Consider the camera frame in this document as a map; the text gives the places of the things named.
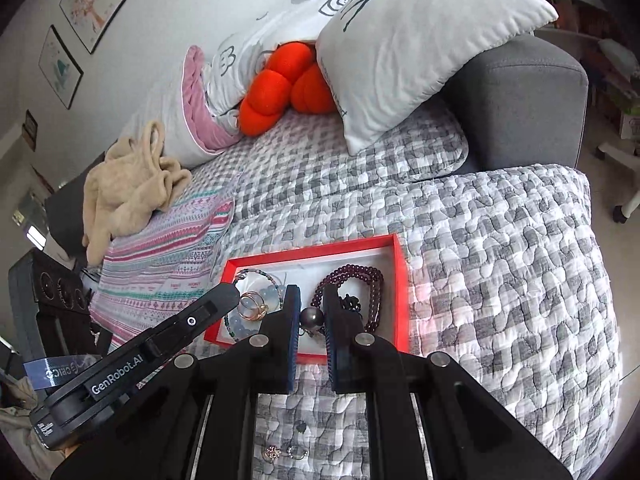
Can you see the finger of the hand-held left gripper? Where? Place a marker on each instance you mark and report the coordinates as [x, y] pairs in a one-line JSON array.
[[200, 315]]

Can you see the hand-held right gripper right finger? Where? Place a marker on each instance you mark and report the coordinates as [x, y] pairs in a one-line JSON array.
[[331, 345]]

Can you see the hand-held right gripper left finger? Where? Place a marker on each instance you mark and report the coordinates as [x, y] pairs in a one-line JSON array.
[[290, 340]]

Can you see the pearl pendant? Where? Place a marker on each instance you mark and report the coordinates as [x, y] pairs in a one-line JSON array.
[[309, 317]]

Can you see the red cardboard box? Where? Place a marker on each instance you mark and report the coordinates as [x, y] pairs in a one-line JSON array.
[[400, 300]]

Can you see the striped patterned blanket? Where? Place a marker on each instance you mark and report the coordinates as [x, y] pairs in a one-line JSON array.
[[160, 260]]

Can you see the black speaker box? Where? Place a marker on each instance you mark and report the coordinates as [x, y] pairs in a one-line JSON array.
[[55, 285]]

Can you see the gold hoop earring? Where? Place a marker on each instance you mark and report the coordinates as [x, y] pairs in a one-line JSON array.
[[296, 453]]

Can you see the beige fleece cloth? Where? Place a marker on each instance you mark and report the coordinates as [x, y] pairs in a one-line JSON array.
[[125, 195]]

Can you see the grey checked seat pad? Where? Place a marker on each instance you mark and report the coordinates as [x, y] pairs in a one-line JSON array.
[[325, 160]]

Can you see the pink and white pillow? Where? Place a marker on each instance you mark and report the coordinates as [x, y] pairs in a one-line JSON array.
[[165, 130]]

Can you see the orange knot cushion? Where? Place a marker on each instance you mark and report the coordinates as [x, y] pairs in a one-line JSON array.
[[270, 90]]

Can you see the small framed picture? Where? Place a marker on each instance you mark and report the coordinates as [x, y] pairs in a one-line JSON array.
[[60, 67]]

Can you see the white printed pillow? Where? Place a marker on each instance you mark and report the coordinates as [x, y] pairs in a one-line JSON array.
[[425, 60]]

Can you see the large framed picture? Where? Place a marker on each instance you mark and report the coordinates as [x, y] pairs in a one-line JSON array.
[[92, 5]]

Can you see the white office chair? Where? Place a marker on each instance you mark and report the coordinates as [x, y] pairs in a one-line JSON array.
[[625, 152]]

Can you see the small wall sign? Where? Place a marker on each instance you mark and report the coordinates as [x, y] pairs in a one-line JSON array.
[[31, 130]]

